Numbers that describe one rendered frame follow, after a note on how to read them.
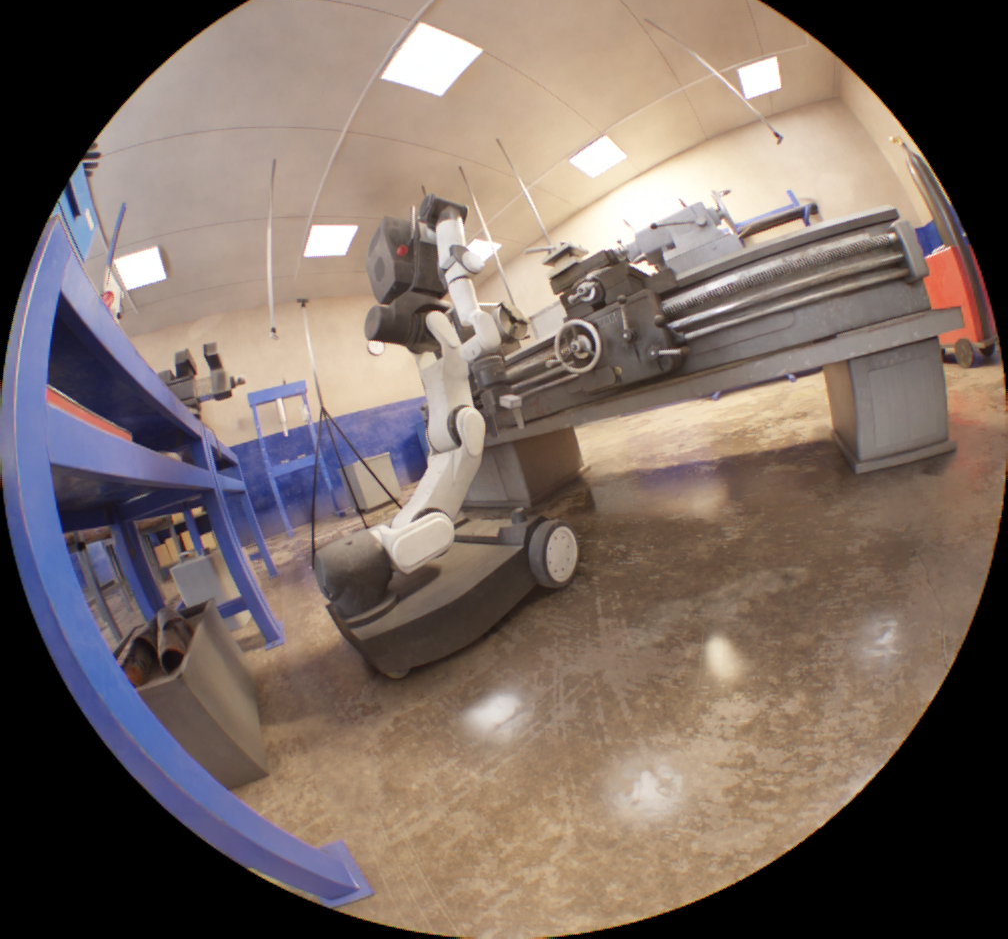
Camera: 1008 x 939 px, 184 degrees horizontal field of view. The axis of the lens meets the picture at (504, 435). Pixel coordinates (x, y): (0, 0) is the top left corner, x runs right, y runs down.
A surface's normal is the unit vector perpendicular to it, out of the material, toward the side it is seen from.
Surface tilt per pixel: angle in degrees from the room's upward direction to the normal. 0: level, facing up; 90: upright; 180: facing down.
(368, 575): 90
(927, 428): 90
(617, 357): 90
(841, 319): 90
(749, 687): 0
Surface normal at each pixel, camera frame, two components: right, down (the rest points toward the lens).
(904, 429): -0.70, 0.26
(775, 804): -0.30, -0.95
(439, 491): 0.73, -0.20
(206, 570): 0.47, -0.11
